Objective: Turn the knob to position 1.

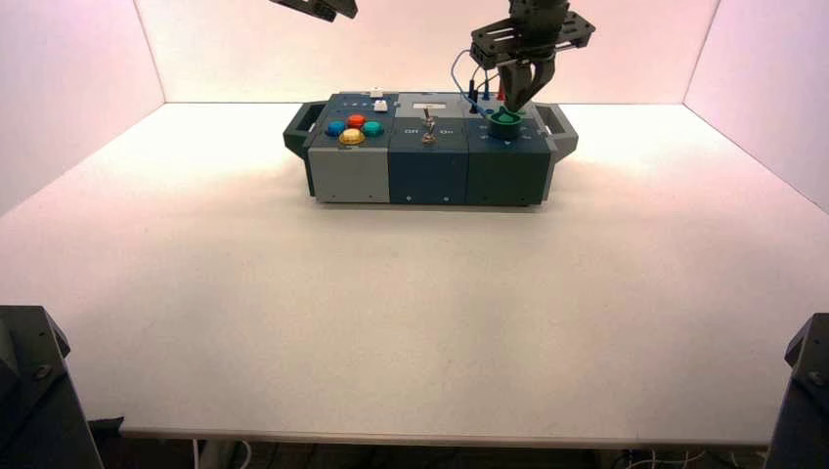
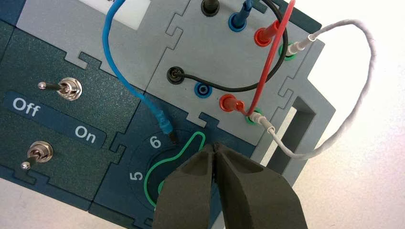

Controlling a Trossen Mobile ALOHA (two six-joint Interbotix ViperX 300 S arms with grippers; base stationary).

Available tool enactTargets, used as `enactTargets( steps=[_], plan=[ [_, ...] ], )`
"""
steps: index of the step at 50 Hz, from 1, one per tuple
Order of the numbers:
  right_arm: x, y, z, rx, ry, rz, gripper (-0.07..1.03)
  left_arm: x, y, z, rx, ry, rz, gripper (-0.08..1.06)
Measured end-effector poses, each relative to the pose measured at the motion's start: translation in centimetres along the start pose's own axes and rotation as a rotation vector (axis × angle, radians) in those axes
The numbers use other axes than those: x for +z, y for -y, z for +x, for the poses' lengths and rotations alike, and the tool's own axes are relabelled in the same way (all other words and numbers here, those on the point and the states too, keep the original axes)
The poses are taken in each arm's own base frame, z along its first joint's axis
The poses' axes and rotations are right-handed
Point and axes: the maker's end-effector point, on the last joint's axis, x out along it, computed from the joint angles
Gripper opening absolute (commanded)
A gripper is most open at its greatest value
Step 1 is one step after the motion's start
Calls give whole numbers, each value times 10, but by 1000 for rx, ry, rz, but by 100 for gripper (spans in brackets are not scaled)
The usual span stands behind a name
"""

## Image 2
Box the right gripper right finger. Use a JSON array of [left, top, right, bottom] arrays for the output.
[[214, 142, 309, 229]]

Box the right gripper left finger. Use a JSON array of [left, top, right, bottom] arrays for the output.
[[152, 144, 226, 229]]

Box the dark green rotary knob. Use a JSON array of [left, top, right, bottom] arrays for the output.
[[144, 131, 210, 210]]

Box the teal and grey task board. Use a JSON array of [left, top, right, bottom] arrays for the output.
[[0, 0, 336, 229]]

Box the white display screen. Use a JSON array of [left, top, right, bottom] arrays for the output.
[[77, 0, 152, 31]]

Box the black banana plug cable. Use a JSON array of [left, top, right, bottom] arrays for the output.
[[167, 0, 289, 93]]

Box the metal toggle switch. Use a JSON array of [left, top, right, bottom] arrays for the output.
[[37, 77, 83, 101], [20, 141, 54, 171]]

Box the blue banana plug cable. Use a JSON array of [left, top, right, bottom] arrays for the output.
[[102, 0, 256, 145]]

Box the white banana plug cable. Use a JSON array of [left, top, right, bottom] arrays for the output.
[[248, 19, 377, 160]]

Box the red banana plug cable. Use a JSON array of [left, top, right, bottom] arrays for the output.
[[220, 0, 297, 117]]

